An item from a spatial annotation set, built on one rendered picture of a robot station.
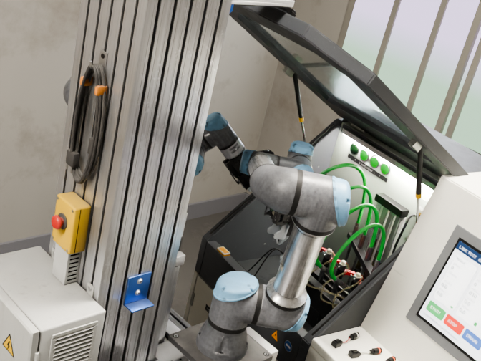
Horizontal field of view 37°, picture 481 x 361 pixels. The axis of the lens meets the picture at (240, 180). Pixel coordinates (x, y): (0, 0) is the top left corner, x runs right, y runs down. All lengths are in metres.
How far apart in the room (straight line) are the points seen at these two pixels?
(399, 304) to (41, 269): 1.16
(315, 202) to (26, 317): 0.74
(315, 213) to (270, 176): 0.14
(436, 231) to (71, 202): 1.17
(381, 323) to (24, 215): 2.36
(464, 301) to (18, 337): 1.30
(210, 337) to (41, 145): 2.20
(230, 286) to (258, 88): 3.06
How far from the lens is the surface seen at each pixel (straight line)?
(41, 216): 4.24
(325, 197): 1.71
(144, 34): 1.58
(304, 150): 2.19
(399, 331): 2.42
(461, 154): 2.83
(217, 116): 2.29
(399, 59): 4.35
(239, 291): 1.96
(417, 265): 2.39
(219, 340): 2.04
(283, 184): 1.69
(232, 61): 4.65
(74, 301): 1.86
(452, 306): 2.31
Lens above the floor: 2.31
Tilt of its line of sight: 24 degrees down
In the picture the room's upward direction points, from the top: 14 degrees clockwise
